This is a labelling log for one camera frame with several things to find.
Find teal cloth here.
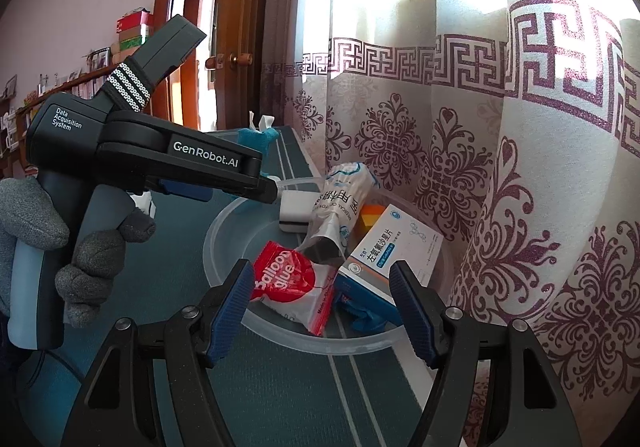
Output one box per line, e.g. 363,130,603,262
236,111,280,161

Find white sponge block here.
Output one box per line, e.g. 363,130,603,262
279,189,320,233

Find grey gloved left hand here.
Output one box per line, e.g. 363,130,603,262
0,176,158,329

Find wooden bookshelf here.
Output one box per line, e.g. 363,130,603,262
0,61,132,178

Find stacked colourful boxes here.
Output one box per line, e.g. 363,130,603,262
111,8,154,63

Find teal table mat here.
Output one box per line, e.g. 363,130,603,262
14,126,436,447

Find clear plastic round basin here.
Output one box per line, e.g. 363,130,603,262
203,176,454,356

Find brown wooden door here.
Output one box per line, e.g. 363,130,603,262
153,0,266,129

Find blue object under box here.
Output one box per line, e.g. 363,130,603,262
333,274,402,334

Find red balloon glue packet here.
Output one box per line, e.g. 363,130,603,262
250,241,336,337

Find white blue medicine box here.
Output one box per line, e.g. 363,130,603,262
334,204,444,327

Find orange small box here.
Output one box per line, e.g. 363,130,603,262
352,203,386,242

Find patterned white purple curtain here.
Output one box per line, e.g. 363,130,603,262
260,0,639,446

